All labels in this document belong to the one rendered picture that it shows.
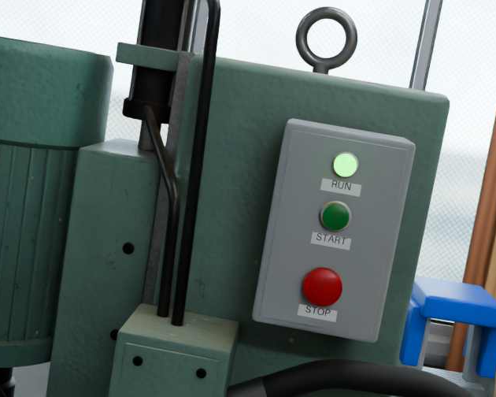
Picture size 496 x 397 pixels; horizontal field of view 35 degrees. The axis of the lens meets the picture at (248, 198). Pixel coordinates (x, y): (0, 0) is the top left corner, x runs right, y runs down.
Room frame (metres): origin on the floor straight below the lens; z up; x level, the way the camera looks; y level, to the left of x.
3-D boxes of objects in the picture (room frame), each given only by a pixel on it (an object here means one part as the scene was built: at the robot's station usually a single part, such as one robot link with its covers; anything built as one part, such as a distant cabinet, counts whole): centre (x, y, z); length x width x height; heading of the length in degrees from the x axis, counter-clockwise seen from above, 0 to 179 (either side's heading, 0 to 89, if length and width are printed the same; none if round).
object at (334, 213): (0.58, -0.07, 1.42); 0.02 x 0.01 x 0.02; 87
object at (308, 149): (0.62, -0.07, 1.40); 0.10 x 0.06 x 0.16; 87
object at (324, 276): (0.58, -0.07, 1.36); 0.03 x 0.01 x 0.03; 87
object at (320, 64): (0.76, -0.05, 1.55); 0.06 x 0.02 x 0.06; 87
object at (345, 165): (0.58, -0.07, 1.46); 0.02 x 0.01 x 0.02; 87
